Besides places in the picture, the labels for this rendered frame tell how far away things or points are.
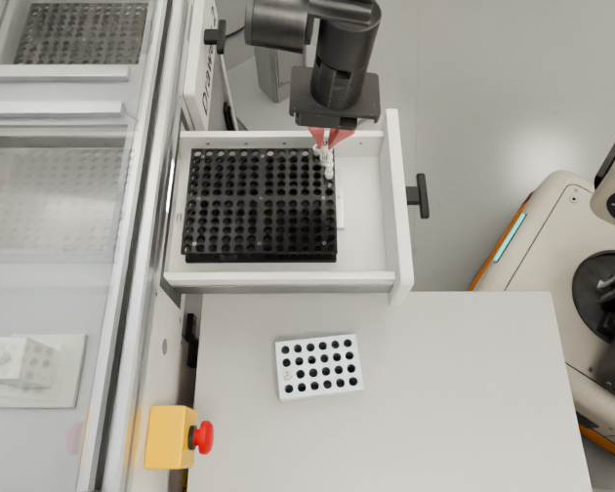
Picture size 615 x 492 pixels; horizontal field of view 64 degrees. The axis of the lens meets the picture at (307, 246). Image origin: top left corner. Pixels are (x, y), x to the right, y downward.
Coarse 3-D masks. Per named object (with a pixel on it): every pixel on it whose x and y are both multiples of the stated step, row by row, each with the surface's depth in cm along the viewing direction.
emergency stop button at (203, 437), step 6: (204, 426) 61; (210, 426) 62; (198, 432) 61; (204, 432) 60; (210, 432) 61; (198, 438) 60; (204, 438) 60; (210, 438) 61; (198, 444) 60; (204, 444) 60; (210, 444) 61; (198, 450) 60; (204, 450) 60; (210, 450) 61
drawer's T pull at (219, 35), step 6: (222, 24) 85; (204, 30) 85; (210, 30) 85; (216, 30) 85; (222, 30) 84; (204, 36) 84; (210, 36) 84; (216, 36) 84; (222, 36) 84; (204, 42) 84; (210, 42) 84; (216, 42) 84; (222, 42) 83; (222, 48) 83; (222, 54) 84
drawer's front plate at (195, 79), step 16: (208, 0) 89; (192, 16) 84; (208, 16) 89; (192, 32) 82; (192, 48) 81; (208, 48) 89; (192, 64) 79; (192, 80) 78; (208, 80) 88; (192, 96) 77; (192, 112) 81; (208, 112) 88
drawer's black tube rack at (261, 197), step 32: (192, 160) 76; (224, 160) 75; (256, 160) 79; (288, 160) 75; (192, 192) 76; (224, 192) 73; (256, 192) 77; (288, 192) 73; (320, 192) 74; (192, 224) 75; (224, 224) 71; (256, 224) 71; (288, 224) 71; (320, 224) 71; (192, 256) 73; (224, 256) 72; (256, 256) 73; (288, 256) 72; (320, 256) 73
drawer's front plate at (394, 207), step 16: (384, 128) 78; (384, 144) 78; (400, 144) 73; (384, 160) 78; (400, 160) 72; (384, 176) 78; (400, 176) 71; (384, 192) 78; (400, 192) 70; (384, 208) 78; (400, 208) 69; (384, 224) 78; (400, 224) 68; (400, 240) 67; (400, 256) 66; (400, 272) 65; (400, 288) 66; (400, 304) 73
